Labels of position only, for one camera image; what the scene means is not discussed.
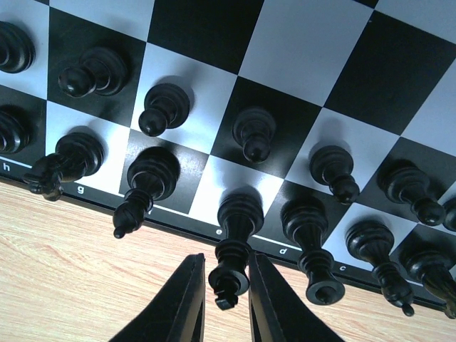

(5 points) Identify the black chess piece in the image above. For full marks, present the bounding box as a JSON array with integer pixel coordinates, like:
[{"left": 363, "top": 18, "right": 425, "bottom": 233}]
[
  {"left": 113, "top": 147, "right": 180, "bottom": 239},
  {"left": 1, "top": 21, "right": 36, "bottom": 73},
  {"left": 208, "top": 192, "right": 264, "bottom": 311},
  {"left": 22, "top": 132, "right": 105, "bottom": 202},
  {"left": 281, "top": 197, "right": 345, "bottom": 306},
  {"left": 58, "top": 46, "right": 129, "bottom": 98},
  {"left": 400, "top": 249, "right": 455, "bottom": 319},
  {"left": 138, "top": 83, "right": 190, "bottom": 137},
  {"left": 1, "top": 105, "right": 34, "bottom": 155},
  {"left": 232, "top": 106, "right": 276, "bottom": 164},
  {"left": 309, "top": 145, "right": 360, "bottom": 205},
  {"left": 346, "top": 220, "right": 415, "bottom": 317}
]

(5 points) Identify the black pawn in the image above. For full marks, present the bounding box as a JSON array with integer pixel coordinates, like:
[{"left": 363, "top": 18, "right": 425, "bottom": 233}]
[
  {"left": 442, "top": 197, "right": 456, "bottom": 232},
  {"left": 378, "top": 160, "right": 446, "bottom": 227}
]

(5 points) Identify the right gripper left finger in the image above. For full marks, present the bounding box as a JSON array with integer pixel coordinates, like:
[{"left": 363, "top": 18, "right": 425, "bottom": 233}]
[{"left": 111, "top": 253, "right": 205, "bottom": 341}]

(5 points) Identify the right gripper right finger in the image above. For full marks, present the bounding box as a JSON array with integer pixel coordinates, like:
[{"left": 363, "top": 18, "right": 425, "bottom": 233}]
[{"left": 249, "top": 252, "right": 342, "bottom": 342}]

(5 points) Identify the black and silver chessboard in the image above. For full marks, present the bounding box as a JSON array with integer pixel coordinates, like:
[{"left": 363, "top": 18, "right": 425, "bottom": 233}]
[{"left": 1, "top": 1, "right": 455, "bottom": 310}]

